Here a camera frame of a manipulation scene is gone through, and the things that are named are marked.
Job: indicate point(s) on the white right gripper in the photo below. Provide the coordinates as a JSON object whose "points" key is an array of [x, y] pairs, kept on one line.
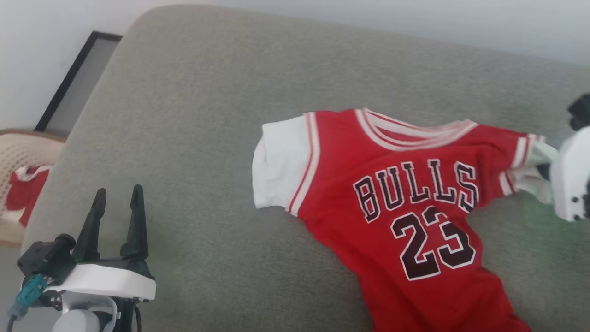
{"points": [[571, 180]]}

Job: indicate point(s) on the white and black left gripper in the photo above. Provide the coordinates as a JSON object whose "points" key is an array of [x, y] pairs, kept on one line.
{"points": [[110, 279]]}

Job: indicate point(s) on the red Bulls 23 jersey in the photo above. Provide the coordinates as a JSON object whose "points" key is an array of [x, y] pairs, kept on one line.
{"points": [[392, 221]]}

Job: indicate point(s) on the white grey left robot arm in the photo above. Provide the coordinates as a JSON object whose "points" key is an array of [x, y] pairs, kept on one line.
{"points": [[78, 320]]}

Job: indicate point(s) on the red garment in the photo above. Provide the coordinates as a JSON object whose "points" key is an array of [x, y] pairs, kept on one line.
{"points": [[23, 193]]}

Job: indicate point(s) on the beige woven laundry basket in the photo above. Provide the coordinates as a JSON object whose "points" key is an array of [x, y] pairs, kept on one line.
{"points": [[18, 147]]}

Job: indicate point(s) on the black framed grey panel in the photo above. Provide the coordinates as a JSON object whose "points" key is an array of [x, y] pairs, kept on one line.
{"points": [[78, 87]]}

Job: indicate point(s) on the grey fabric sofa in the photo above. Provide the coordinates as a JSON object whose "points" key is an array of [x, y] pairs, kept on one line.
{"points": [[207, 115]]}

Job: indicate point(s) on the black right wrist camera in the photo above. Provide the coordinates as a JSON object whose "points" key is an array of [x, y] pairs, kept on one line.
{"points": [[581, 110]]}

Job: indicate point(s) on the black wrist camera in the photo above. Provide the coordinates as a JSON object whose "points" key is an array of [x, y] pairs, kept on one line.
{"points": [[581, 110], [44, 258]]}

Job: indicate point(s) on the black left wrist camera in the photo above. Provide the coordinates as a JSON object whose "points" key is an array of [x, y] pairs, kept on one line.
{"points": [[44, 258]]}

